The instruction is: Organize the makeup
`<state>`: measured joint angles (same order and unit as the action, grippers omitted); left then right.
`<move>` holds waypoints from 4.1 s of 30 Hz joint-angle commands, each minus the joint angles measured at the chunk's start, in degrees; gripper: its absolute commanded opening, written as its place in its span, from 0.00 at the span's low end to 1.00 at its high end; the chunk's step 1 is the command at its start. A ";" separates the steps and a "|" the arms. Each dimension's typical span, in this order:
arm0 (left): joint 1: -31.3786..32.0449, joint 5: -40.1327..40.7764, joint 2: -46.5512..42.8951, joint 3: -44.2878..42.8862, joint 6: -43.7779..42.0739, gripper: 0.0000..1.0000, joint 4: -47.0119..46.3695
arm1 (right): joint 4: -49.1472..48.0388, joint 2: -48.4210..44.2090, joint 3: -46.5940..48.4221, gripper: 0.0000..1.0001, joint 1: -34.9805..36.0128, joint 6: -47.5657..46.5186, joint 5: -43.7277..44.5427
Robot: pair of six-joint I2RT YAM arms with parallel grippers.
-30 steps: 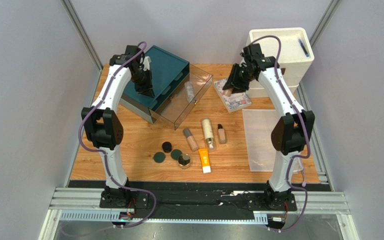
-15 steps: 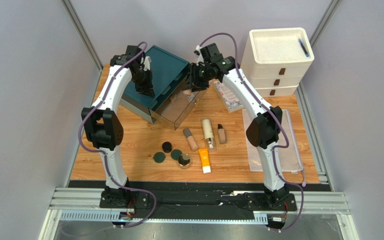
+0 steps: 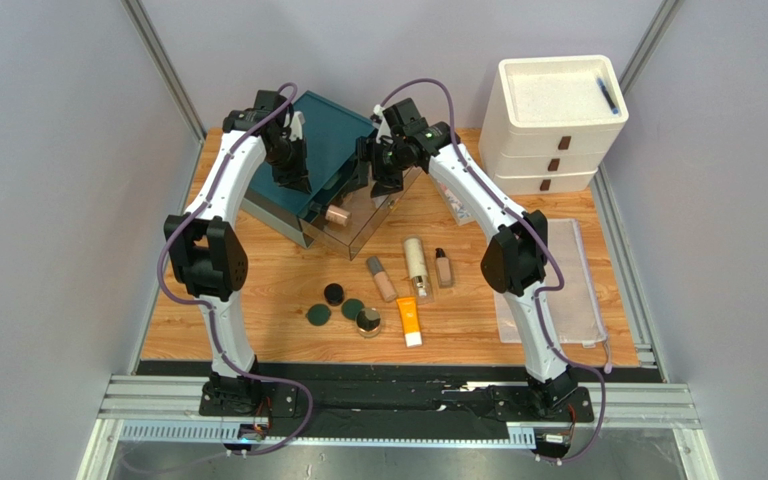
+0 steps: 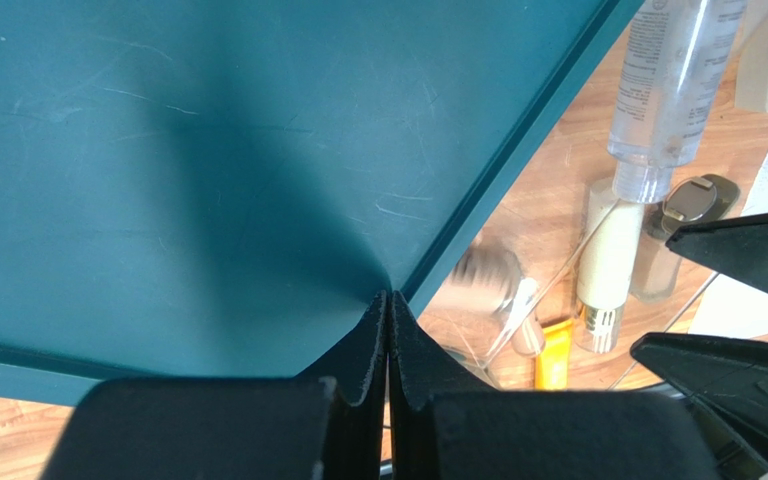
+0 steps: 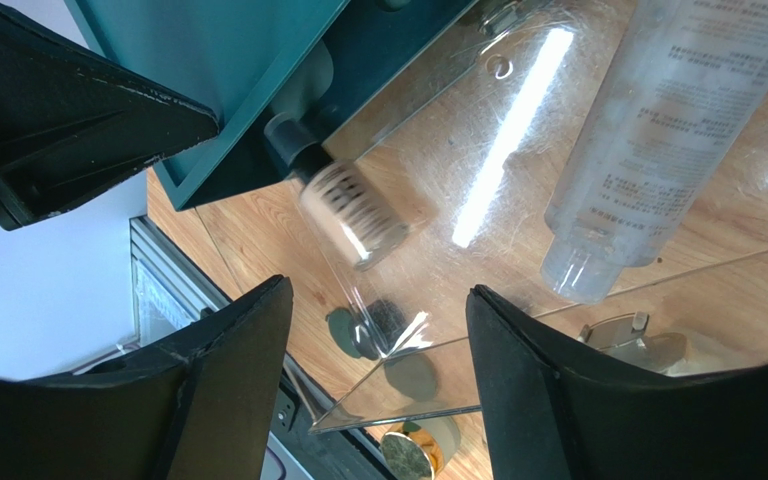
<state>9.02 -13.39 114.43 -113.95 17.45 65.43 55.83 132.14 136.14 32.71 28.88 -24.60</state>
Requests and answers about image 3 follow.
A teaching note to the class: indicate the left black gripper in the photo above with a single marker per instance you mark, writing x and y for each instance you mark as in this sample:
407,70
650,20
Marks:
300,178

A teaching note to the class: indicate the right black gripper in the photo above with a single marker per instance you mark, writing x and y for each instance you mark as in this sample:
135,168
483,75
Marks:
385,165

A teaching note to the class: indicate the teal drawer organizer box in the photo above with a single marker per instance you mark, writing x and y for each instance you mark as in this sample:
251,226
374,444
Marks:
330,131

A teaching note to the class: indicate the small round foundation bottle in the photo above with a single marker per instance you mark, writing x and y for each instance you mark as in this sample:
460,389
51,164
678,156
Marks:
337,215

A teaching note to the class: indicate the clear acrylic drawer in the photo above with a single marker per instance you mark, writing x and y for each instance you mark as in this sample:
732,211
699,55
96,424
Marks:
368,213

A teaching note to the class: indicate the cream bottle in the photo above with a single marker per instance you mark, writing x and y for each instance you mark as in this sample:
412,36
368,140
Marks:
417,269

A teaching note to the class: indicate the black cap foundation bottle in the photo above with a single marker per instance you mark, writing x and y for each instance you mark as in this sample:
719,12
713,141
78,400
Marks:
444,269

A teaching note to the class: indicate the grey cap foundation tube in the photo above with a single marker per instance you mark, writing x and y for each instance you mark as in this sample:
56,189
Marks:
381,279

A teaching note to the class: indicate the orange sunscreen tube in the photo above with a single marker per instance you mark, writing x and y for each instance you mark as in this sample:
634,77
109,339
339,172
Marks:
408,311

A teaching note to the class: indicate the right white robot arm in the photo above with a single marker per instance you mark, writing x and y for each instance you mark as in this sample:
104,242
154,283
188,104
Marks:
517,255

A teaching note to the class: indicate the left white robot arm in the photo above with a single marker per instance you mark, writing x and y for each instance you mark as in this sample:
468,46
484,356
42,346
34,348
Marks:
202,246

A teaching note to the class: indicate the floral patterned booklet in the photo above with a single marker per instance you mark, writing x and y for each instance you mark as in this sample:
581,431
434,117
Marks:
458,211

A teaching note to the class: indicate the black round jar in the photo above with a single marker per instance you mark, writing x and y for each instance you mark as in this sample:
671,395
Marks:
334,294

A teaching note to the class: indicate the green compact disc left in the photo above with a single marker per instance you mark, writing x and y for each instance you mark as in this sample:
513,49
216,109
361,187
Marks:
318,314

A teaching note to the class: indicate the green compact disc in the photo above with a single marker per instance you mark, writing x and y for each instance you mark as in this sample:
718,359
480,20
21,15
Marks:
351,308
318,314

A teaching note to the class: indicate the green compact disc right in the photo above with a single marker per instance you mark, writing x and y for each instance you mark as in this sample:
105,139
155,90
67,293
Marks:
351,308

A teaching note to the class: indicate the gold lid powder jar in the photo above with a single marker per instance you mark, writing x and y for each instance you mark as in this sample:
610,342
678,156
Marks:
368,322

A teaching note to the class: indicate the white three-drawer cabinet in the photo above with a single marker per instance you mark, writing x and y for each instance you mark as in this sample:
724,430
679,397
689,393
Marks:
547,127

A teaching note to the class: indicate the blue pen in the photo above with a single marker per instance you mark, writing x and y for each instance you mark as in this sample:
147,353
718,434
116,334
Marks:
615,110

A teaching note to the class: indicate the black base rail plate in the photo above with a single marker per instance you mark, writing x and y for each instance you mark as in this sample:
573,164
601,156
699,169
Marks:
388,402

